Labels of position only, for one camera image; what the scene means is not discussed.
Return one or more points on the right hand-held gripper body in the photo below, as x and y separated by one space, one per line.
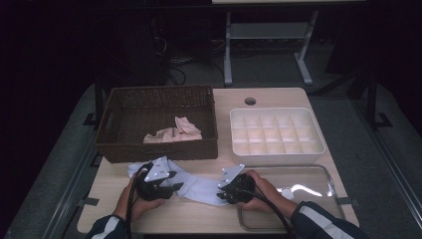
240 191

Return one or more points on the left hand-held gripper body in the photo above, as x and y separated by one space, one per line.
152 189

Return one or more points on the white cloth garment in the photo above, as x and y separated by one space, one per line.
199 189

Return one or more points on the white divided storage box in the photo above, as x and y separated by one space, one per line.
275 132

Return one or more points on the brown wicker basket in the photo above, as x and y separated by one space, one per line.
132 116

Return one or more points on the clear plastic lid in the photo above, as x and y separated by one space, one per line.
308 212

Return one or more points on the person's left hand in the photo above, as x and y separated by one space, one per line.
132 205

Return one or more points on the person's right hand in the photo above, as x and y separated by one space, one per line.
268 199

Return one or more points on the grey tape strip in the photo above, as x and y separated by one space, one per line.
348 201
89 201

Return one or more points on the black metal stand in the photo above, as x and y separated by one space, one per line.
98 99
372 99

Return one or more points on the grey metal frame table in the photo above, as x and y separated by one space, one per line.
265 30

